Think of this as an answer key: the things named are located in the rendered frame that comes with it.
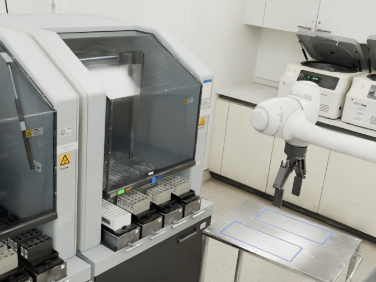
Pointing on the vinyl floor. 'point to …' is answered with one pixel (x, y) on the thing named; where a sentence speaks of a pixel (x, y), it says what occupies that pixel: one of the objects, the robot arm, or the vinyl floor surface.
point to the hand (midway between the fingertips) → (286, 197)
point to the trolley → (283, 243)
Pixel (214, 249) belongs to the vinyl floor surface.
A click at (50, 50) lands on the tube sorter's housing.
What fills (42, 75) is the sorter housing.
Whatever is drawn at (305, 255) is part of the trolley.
